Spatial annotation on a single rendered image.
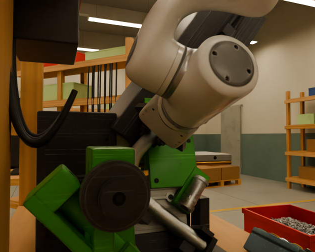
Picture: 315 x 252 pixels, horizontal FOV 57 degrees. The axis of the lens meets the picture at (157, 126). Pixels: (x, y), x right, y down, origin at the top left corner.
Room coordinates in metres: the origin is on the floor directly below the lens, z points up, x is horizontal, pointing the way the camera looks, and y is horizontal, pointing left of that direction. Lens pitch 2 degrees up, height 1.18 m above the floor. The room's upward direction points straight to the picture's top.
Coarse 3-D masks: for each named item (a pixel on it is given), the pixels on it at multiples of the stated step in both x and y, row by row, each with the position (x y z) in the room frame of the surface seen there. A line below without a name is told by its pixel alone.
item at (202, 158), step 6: (198, 156) 0.82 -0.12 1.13; (204, 156) 0.82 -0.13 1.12; (210, 156) 0.83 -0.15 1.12; (216, 156) 0.84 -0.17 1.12; (222, 156) 0.84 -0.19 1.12; (228, 156) 0.85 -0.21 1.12; (198, 162) 0.82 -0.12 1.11; (204, 162) 0.82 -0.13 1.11; (210, 162) 0.83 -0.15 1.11; (216, 162) 0.84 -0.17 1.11; (222, 162) 0.84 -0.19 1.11; (228, 162) 0.85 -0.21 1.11
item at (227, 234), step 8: (216, 216) 1.03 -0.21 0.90; (216, 224) 0.94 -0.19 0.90; (224, 224) 0.94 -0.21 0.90; (232, 224) 0.94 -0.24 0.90; (216, 232) 0.86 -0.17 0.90; (224, 232) 0.86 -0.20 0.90; (232, 232) 0.86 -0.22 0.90; (240, 232) 0.86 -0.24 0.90; (224, 240) 0.80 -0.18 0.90; (232, 240) 0.80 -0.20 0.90; (240, 240) 0.80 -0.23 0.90; (224, 248) 0.74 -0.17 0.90; (232, 248) 0.74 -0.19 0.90; (240, 248) 0.74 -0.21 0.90
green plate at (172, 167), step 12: (192, 144) 0.69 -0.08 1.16; (144, 156) 0.72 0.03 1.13; (156, 156) 0.65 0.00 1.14; (168, 156) 0.66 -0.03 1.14; (180, 156) 0.67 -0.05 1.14; (192, 156) 0.68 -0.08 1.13; (144, 168) 0.72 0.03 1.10; (156, 168) 0.64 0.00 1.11; (168, 168) 0.65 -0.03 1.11; (180, 168) 0.66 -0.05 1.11; (192, 168) 0.67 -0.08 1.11; (156, 180) 0.64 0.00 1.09; (168, 180) 0.64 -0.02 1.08; (180, 180) 0.65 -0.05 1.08
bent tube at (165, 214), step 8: (144, 136) 0.62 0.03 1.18; (152, 136) 0.62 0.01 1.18; (136, 144) 0.61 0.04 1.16; (144, 144) 0.61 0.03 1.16; (136, 152) 0.60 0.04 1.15; (144, 152) 0.62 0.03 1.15; (136, 160) 0.60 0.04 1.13; (152, 200) 0.59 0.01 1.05; (152, 208) 0.58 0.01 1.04; (160, 208) 0.59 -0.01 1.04; (160, 216) 0.58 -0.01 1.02; (168, 216) 0.59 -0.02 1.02; (168, 224) 0.59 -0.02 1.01; (176, 224) 0.59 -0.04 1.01; (184, 224) 0.60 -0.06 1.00; (176, 232) 0.59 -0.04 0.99; (184, 232) 0.59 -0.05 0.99; (192, 232) 0.59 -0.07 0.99; (192, 240) 0.59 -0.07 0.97; (200, 240) 0.59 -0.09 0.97; (200, 248) 0.59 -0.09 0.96
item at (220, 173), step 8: (200, 168) 6.60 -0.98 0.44; (208, 168) 6.64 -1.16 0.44; (216, 168) 6.77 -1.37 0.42; (224, 168) 6.89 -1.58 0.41; (232, 168) 7.01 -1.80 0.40; (216, 176) 6.77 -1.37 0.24; (224, 176) 6.89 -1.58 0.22; (232, 176) 7.01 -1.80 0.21; (208, 184) 7.07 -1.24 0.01; (224, 184) 6.97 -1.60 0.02; (232, 184) 6.98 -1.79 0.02
